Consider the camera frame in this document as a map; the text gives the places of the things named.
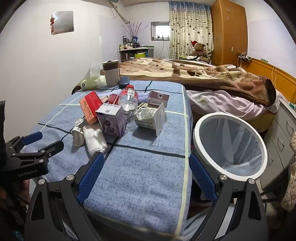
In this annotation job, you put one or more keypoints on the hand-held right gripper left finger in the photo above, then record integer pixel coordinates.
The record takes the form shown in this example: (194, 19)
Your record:
(90, 178)

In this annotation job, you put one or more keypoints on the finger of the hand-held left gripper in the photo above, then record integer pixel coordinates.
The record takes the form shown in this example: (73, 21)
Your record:
(46, 150)
(32, 138)

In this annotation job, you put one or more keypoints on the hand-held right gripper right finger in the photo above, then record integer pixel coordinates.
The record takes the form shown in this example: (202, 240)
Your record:
(203, 178)

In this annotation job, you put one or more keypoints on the white paper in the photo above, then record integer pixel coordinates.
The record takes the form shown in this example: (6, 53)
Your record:
(78, 138)

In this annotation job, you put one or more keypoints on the white waste bin with liner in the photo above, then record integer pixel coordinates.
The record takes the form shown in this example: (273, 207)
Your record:
(231, 143)

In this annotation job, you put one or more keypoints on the orange cardboard box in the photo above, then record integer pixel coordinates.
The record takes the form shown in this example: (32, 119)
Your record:
(91, 109)

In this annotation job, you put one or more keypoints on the purple white cardboard box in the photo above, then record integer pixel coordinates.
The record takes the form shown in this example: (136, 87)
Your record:
(111, 120)

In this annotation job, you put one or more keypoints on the white plastic tube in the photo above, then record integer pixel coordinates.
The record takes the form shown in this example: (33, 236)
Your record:
(105, 97)

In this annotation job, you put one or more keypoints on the patterned carton box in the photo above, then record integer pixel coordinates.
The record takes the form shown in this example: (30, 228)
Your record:
(148, 115)

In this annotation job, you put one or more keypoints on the clear plastic bottle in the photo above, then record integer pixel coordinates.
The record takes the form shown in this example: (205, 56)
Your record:
(128, 99)

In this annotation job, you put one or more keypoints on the pink brown small box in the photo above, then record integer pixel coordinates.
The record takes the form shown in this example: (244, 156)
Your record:
(157, 98)

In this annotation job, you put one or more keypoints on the blue plaid table cover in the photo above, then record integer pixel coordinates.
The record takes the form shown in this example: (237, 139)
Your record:
(143, 185)

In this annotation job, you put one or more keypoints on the pink bedsheet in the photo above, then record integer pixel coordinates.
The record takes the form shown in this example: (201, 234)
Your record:
(219, 102)

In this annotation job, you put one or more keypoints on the soft tissue pack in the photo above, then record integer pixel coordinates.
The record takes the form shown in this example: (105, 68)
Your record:
(92, 82)

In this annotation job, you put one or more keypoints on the tan mattress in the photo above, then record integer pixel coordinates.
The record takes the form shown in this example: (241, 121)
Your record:
(266, 121)

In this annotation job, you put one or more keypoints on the grey drawer nightstand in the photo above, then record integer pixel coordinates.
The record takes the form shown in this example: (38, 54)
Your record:
(279, 141)

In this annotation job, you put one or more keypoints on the floral padded jacket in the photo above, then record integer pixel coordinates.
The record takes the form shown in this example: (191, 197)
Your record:
(291, 185)

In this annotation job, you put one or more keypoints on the grey tumbler with brown lid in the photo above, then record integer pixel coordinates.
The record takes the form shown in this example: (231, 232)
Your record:
(111, 74)

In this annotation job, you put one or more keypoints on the dark blue case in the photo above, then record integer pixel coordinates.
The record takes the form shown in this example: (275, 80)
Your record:
(124, 83)

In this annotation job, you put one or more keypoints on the brown printed blanket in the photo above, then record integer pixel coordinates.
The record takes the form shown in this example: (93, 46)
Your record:
(185, 74)

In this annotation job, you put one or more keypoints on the wooden bed headboard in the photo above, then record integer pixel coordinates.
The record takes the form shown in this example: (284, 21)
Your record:
(261, 67)

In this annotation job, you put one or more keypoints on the white power strip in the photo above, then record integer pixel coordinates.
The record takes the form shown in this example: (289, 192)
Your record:
(245, 56)

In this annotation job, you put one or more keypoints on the brown teddy bear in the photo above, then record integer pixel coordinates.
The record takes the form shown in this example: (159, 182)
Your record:
(198, 48)

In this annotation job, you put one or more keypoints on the cluttered side desk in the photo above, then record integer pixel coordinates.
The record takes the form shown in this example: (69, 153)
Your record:
(129, 49)

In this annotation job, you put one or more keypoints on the green box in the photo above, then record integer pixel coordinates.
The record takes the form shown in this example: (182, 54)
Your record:
(140, 55)

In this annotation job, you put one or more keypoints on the green flat packet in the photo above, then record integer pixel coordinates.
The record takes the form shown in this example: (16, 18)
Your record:
(264, 60)

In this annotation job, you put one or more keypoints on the vase with branches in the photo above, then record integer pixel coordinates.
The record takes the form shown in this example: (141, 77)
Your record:
(134, 34)

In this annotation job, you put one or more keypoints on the wooden wardrobe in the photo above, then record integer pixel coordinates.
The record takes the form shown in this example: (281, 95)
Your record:
(229, 32)

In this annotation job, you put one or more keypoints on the heart print curtain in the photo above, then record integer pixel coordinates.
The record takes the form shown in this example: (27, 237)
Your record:
(185, 27)

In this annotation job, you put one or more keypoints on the small window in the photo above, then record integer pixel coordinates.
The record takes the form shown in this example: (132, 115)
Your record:
(159, 30)

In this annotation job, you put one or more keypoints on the silver wall sheet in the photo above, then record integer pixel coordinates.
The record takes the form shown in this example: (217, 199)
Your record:
(62, 22)

